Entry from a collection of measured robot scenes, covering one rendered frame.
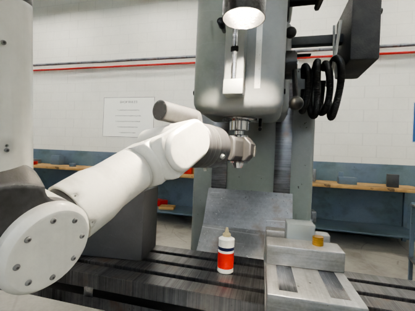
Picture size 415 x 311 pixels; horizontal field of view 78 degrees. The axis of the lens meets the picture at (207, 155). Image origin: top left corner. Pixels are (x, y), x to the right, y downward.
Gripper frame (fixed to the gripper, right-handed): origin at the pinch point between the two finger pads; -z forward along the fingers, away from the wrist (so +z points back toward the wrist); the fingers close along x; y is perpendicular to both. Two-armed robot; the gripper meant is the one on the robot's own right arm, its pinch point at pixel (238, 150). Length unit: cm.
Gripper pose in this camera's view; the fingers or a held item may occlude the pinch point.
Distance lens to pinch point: 64.1
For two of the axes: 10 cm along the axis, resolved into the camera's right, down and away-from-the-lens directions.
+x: -8.1, -0.4, 5.8
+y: -0.5, 10.0, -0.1
